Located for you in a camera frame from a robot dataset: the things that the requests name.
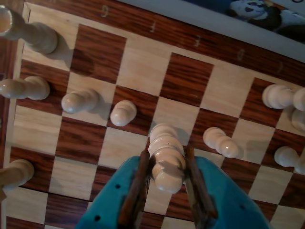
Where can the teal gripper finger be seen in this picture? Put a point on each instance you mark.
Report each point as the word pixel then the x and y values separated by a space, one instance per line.
pixel 224 202
pixel 107 198

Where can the light wooden king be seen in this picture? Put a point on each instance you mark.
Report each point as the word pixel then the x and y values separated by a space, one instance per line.
pixel 166 148

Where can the light wooden pawn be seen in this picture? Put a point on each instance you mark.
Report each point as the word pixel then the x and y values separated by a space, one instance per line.
pixel 26 88
pixel 286 157
pixel 122 112
pixel 79 100
pixel 220 142

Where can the light wooden knight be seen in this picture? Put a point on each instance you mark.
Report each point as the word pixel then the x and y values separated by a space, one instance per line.
pixel 16 174

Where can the wooden chessboard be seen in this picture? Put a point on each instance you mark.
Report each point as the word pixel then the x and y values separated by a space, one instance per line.
pixel 143 71

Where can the light wooden rook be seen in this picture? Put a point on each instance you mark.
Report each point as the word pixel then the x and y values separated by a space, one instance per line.
pixel 35 35

